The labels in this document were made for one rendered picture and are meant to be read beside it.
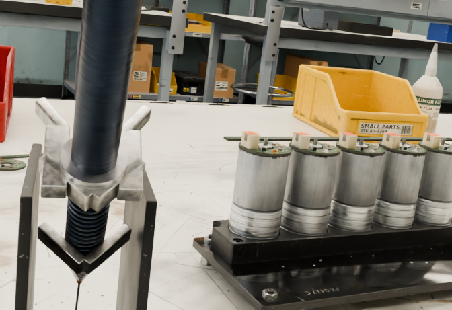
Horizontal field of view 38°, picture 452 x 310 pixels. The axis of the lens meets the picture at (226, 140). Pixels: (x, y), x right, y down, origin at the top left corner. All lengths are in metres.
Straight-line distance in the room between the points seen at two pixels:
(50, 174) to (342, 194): 0.20
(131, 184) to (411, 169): 0.21
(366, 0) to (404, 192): 2.76
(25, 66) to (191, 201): 4.32
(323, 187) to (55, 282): 0.13
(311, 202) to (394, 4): 2.89
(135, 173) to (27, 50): 4.54
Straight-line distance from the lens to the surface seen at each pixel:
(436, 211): 0.37
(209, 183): 0.45
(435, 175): 0.37
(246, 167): 0.30
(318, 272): 0.31
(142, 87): 4.46
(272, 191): 0.30
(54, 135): 0.17
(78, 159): 0.16
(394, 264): 0.33
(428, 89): 0.76
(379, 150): 0.33
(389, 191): 0.35
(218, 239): 0.31
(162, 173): 0.46
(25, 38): 4.69
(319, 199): 0.32
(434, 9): 3.34
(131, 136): 0.17
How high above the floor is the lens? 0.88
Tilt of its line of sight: 13 degrees down
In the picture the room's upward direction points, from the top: 7 degrees clockwise
